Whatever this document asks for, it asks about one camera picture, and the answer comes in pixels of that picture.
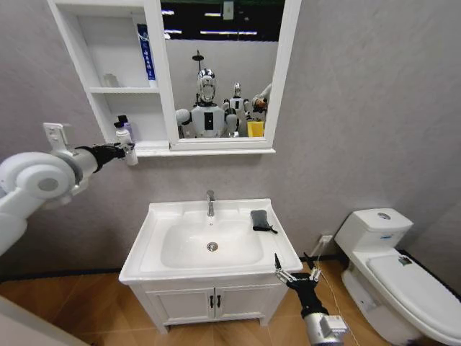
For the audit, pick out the chrome sink drain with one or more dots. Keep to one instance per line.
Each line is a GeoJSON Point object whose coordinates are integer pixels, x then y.
{"type": "Point", "coordinates": [212, 246]}

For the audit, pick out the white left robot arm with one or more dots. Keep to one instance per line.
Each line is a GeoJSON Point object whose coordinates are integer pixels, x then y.
{"type": "Point", "coordinates": [32, 180]}

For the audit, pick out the chrome faucet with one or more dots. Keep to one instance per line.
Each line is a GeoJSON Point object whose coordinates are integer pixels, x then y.
{"type": "Point", "coordinates": [210, 204]}

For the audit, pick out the small sticker on toilet lid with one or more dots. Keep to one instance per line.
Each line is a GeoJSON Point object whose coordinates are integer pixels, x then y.
{"type": "Point", "coordinates": [405, 260]}

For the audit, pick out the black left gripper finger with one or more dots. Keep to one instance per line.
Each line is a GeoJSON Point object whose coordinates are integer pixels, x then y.
{"type": "Point", "coordinates": [128, 155]}
{"type": "Point", "coordinates": [126, 145]}

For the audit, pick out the dark grey folded towel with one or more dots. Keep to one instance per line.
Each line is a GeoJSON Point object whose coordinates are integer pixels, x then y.
{"type": "Point", "coordinates": [260, 220]}

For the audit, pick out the white vanity cabinet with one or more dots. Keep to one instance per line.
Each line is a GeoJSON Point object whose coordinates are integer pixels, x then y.
{"type": "Point", "coordinates": [212, 302]}

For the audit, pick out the blue and white tube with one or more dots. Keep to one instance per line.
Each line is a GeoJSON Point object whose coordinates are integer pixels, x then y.
{"type": "Point", "coordinates": [147, 57]}

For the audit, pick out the white ceramic washbasin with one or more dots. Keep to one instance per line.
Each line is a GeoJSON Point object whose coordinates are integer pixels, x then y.
{"type": "Point", "coordinates": [210, 241]}

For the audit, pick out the white wall socket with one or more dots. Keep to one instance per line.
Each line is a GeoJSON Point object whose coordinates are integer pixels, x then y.
{"type": "Point", "coordinates": [326, 238]}

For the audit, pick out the clear glass cup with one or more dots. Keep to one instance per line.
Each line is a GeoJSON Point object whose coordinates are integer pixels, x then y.
{"type": "Point", "coordinates": [111, 80]}

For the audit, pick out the chrome toilet flush button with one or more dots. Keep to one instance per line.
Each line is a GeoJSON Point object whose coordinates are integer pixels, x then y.
{"type": "Point", "coordinates": [384, 216]}

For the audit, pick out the white shampoo bottle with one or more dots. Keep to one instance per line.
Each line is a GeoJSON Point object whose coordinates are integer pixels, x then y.
{"type": "Point", "coordinates": [132, 158]}

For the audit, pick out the white toilet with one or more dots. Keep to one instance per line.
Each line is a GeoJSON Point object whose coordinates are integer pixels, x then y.
{"type": "Point", "coordinates": [392, 274]}

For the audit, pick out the white framed mirror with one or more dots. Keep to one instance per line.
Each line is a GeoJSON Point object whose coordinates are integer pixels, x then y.
{"type": "Point", "coordinates": [219, 72]}

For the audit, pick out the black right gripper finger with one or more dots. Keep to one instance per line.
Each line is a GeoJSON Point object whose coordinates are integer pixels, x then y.
{"type": "Point", "coordinates": [279, 269]}
{"type": "Point", "coordinates": [314, 274]}

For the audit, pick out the white wall cabinet with shelves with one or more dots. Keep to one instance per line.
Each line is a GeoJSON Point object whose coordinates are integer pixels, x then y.
{"type": "Point", "coordinates": [119, 72]}

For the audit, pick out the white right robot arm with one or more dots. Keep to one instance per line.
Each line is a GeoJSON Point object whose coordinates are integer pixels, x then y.
{"type": "Point", "coordinates": [320, 329]}

